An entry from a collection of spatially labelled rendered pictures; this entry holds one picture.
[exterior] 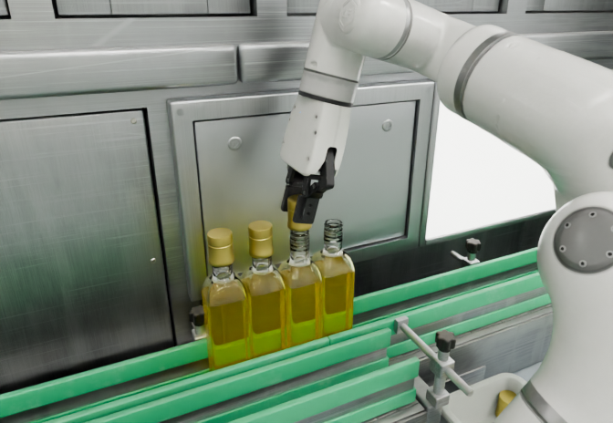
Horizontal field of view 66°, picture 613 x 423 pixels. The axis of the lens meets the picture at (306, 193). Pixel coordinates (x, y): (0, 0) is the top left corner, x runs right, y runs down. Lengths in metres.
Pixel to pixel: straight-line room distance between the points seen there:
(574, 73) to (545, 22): 0.71
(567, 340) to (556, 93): 0.17
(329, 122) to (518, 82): 0.26
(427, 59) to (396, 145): 0.31
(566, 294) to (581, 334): 0.02
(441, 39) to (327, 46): 0.14
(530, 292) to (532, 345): 0.12
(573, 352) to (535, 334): 0.75
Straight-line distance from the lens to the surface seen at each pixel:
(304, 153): 0.61
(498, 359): 1.04
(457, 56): 0.45
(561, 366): 0.34
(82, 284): 0.84
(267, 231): 0.65
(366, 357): 0.80
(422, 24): 0.58
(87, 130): 0.74
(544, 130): 0.39
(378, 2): 0.53
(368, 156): 0.86
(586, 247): 0.32
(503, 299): 0.97
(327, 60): 0.60
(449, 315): 0.89
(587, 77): 0.40
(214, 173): 0.75
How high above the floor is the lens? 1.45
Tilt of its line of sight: 22 degrees down
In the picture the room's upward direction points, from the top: straight up
